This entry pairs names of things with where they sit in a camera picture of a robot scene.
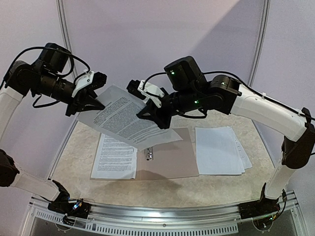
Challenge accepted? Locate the printed sheet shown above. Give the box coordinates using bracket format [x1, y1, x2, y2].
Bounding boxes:
[91, 134, 137, 180]
[77, 85, 182, 150]

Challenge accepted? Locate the brown paper folder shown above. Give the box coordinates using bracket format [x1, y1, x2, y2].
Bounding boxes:
[93, 128, 199, 180]

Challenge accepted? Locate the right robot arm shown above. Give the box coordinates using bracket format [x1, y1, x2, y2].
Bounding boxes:
[128, 56, 315, 214]

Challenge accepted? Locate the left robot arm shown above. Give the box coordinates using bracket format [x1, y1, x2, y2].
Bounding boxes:
[0, 43, 107, 213]

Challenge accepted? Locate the metal folder clip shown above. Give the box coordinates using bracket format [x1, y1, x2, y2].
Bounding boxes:
[144, 147, 154, 161]

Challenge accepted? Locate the stack of printed papers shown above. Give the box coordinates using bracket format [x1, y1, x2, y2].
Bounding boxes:
[195, 126, 252, 176]

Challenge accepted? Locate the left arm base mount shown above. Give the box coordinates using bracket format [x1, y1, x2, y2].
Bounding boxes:
[48, 194, 92, 219]

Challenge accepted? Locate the aluminium front rail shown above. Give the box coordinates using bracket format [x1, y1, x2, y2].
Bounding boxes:
[25, 191, 303, 225]

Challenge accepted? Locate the perforated white cable tray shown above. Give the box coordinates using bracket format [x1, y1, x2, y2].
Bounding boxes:
[30, 209, 239, 236]

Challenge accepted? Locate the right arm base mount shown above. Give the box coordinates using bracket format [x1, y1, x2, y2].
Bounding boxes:
[238, 198, 280, 219]

